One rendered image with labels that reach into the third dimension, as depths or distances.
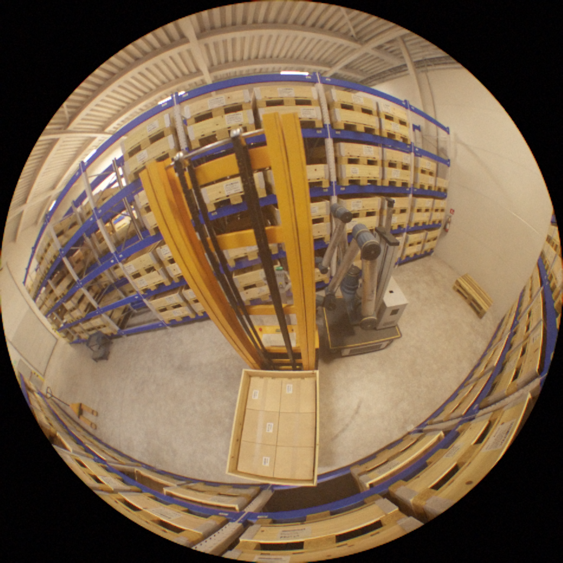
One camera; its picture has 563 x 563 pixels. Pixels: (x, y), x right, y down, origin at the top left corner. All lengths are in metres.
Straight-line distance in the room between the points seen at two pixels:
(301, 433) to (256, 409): 0.51
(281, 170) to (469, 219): 5.36
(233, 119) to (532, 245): 6.09
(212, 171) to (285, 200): 0.36
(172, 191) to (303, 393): 1.91
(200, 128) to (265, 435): 3.38
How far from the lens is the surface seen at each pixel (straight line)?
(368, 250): 1.20
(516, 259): 5.43
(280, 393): 1.83
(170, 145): 2.47
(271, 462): 1.85
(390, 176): 3.26
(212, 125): 2.36
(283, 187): 0.60
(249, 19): 6.83
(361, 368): 2.69
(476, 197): 5.53
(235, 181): 2.23
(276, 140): 0.60
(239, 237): 0.84
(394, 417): 2.72
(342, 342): 2.42
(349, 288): 2.32
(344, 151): 2.67
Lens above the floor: 2.46
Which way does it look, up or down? 40 degrees down
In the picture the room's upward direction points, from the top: 11 degrees counter-clockwise
